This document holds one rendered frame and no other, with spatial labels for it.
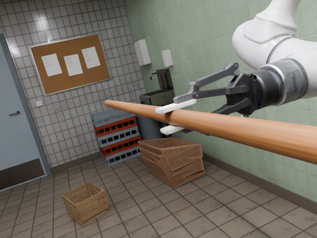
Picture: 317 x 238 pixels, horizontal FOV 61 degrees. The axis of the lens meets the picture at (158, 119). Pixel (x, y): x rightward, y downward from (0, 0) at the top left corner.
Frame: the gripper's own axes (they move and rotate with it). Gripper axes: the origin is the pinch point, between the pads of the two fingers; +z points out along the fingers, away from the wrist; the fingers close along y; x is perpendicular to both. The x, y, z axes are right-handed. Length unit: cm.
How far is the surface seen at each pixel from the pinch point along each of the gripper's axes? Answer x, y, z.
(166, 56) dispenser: 265, -15, -107
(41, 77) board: 395, -33, 42
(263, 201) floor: 123, 116, -102
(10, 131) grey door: 393, 31, 106
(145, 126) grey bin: 344, 76, -79
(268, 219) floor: 104, 116, -89
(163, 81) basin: 308, 16, -111
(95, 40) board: 397, -67, -49
